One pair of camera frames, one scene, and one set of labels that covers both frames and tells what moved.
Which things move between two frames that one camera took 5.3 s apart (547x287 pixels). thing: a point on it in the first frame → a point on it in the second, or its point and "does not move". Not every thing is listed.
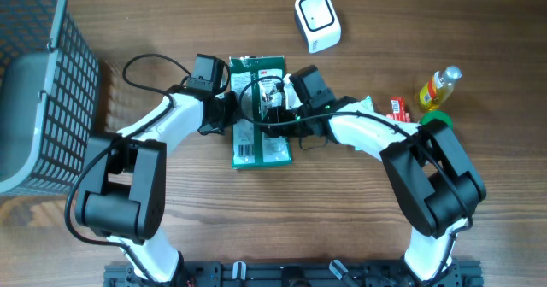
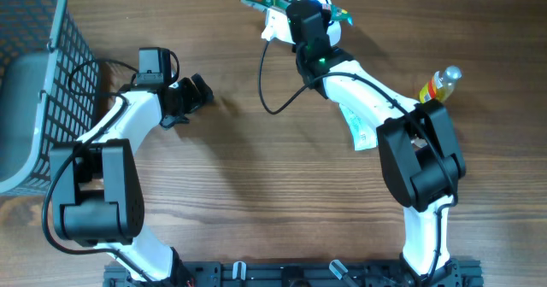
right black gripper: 282,130 → 323,20
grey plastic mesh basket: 49,90 does not move
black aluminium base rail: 240,273 does not move
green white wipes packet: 260,81 → 330,11
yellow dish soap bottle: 439,87 does not move
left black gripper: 232,100 → 194,99
